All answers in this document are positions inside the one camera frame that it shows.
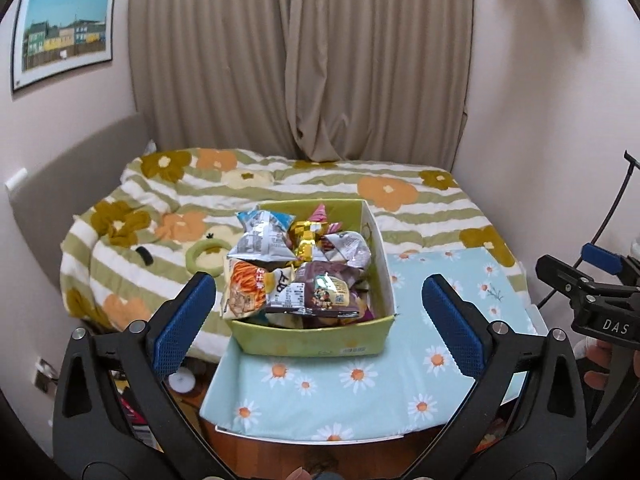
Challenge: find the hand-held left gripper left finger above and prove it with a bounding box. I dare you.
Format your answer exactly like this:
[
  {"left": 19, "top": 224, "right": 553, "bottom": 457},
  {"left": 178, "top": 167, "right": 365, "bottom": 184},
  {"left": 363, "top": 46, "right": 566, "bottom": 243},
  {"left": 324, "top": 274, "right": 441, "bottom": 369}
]
[{"left": 50, "top": 271, "right": 231, "bottom": 467}]

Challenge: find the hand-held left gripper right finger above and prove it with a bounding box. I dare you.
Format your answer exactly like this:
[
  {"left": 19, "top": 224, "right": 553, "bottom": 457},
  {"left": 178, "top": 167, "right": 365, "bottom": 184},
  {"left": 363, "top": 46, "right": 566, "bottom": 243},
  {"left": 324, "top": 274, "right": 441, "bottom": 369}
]
[{"left": 412, "top": 274, "right": 588, "bottom": 467}]

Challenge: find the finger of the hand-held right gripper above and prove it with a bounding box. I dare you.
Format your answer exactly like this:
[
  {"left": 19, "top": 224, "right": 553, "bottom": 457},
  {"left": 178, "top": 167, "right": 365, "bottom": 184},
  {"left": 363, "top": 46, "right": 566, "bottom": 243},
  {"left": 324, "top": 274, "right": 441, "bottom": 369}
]
[
  {"left": 581, "top": 242, "right": 640, "bottom": 286},
  {"left": 536, "top": 255, "right": 601, "bottom": 307}
]

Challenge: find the orange striped chips packet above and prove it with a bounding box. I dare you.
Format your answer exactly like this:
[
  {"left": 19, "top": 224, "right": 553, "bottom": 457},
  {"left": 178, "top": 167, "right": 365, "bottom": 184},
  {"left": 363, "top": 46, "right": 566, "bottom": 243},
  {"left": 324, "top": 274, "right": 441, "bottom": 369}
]
[{"left": 221, "top": 259, "right": 306, "bottom": 322}]

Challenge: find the silver snack packet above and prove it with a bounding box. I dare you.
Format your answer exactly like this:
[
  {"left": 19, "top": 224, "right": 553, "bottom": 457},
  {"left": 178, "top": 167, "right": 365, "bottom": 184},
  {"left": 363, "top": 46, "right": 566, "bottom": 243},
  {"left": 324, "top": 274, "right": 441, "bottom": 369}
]
[{"left": 227, "top": 210, "right": 296, "bottom": 263}]

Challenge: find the green cardboard box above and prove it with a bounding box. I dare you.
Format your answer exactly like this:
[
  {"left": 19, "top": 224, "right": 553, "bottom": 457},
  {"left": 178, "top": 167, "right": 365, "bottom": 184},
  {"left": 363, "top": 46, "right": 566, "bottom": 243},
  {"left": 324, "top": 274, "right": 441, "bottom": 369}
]
[{"left": 226, "top": 199, "right": 398, "bottom": 358}]

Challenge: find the white snack packet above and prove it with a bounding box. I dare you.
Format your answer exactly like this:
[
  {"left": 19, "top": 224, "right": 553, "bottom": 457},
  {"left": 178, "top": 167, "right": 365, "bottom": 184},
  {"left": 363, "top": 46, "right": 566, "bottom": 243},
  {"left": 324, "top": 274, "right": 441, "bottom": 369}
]
[{"left": 320, "top": 230, "right": 373, "bottom": 268}]

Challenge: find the dark brown snack packet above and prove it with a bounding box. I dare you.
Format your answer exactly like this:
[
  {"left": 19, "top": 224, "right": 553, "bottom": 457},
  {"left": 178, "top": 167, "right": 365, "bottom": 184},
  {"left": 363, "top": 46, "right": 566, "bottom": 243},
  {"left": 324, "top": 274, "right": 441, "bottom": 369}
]
[{"left": 295, "top": 260, "right": 368, "bottom": 318}]

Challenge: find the blue snack packet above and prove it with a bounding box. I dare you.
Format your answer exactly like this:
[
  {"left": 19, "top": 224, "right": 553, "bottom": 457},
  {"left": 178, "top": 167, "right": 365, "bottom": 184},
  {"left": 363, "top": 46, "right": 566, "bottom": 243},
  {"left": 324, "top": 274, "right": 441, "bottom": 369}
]
[{"left": 236, "top": 209, "right": 297, "bottom": 233}]

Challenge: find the yellow gold snack packet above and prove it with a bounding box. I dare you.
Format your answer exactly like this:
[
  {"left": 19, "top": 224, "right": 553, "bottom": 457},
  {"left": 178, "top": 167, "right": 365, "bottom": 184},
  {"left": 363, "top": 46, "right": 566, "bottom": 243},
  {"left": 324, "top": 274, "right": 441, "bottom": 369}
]
[{"left": 290, "top": 217, "right": 341, "bottom": 263}]

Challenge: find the person's right hand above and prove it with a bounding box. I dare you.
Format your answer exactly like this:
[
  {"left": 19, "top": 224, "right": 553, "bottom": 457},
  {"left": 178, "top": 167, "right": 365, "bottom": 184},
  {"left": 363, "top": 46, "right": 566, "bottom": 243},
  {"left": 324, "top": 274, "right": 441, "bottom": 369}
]
[{"left": 582, "top": 342, "right": 621, "bottom": 391}]

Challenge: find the white round container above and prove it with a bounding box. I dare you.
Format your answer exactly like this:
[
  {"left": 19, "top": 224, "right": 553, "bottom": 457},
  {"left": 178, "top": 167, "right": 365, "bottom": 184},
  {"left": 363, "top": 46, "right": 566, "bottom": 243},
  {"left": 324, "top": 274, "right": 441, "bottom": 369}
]
[{"left": 167, "top": 366, "right": 196, "bottom": 393}]

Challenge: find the black curved lamp stand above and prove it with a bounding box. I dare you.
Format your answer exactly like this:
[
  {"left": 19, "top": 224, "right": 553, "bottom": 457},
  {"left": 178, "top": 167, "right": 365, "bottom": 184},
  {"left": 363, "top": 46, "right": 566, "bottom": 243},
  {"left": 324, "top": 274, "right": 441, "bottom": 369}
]
[{"left": 537, "top": 150, "right": 640, "bottom": 311}]

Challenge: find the light blue daisy tablecloth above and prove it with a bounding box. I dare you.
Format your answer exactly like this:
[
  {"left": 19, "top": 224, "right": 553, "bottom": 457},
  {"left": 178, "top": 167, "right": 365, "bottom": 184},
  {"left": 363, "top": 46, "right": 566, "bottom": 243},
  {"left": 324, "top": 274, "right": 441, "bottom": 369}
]
[{"left": 199, "top": 246, "right": 538, "bottom": 443}]

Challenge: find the grey padded headboard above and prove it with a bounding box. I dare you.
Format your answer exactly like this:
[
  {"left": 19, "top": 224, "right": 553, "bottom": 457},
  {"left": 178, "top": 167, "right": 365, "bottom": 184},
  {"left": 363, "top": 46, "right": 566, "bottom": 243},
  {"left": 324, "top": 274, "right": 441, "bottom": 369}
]
[{"left": 5, "top": 110, "right": 153, "bottom": 321}]

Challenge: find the floral striped blanket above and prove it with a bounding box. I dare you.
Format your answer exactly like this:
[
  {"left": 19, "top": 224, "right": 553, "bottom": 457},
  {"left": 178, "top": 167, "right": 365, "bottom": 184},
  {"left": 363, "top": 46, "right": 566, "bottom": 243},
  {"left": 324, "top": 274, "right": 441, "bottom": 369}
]
[{"left": 59, "top": 147, "right": 526, "bottom": 361}]

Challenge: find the beige curtain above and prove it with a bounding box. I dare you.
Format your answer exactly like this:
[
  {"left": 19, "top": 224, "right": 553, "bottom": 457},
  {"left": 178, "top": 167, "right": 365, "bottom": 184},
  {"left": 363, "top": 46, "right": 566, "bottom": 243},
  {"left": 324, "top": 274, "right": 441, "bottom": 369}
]
[{"left": 127, "top": 0, "right": 476, "bottom": 173}]

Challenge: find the green ring plush toy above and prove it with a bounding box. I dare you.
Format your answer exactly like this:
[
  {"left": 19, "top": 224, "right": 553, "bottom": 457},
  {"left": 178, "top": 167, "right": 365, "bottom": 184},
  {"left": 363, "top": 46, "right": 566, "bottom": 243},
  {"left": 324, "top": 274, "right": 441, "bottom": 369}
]
[{"left": 185, "top": 225, "right": 236, "bottom": 276}]

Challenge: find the framed wall poster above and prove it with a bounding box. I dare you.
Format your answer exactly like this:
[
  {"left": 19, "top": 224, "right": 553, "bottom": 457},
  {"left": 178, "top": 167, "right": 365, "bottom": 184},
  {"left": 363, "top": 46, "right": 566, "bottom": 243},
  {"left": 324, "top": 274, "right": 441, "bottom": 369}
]
[{"left": 11, "top": 0, "right": 117, "bottom": 93}]

